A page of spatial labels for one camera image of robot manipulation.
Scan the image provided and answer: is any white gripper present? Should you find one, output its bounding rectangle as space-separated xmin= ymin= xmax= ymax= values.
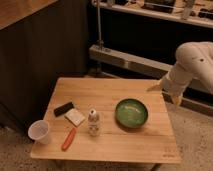
xmin=147 ymin=69 xmax=192 ymax=105

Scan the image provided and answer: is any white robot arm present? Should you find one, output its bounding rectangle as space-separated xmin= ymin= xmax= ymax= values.
xmin=148 ymin=42 xmax=213 ymax=105

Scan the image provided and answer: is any green bowl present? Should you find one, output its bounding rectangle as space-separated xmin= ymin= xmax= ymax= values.
xmin=115 ymin=99 xmax=148 ymax=129

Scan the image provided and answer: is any metal shelf rack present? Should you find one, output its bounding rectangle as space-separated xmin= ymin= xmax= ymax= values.
xmin=89 ymin=0 xmax=213 ymax=117

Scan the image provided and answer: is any wooden table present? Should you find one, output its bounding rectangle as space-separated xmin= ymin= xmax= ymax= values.
xmin=31 ymin=78 xmax=181 ymax=164

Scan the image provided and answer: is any small clear bottle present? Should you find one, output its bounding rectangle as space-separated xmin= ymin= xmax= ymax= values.
xmin=88 ymin=109 xmax=100 ymax=136

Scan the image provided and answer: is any metal vertical pole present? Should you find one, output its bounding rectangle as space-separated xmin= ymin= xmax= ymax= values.
xmin=97 ymin=0 xmax=103 ymax=50

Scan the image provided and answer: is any white square sponge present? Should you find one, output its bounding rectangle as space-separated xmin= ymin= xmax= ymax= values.
xmin=65 ymin=109 xmax=85 ymax=126

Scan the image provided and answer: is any black rectangular block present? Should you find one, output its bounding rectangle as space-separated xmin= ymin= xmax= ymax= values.
xmin=54 ymin=102 xmax=74 ymax=117

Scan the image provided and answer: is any orange marker pen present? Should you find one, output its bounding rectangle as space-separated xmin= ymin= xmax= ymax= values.
xmin=61 ymin=128 xmax=77 ymax=151

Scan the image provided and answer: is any white plastic cup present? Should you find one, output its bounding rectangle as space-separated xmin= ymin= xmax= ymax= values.
xmin=28 ymin=120 xmax=51 ymax=144

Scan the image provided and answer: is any dark wooden cabinet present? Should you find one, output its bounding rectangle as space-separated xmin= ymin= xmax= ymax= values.
xmin=0 ymin=0 xmax=88 ymax=133

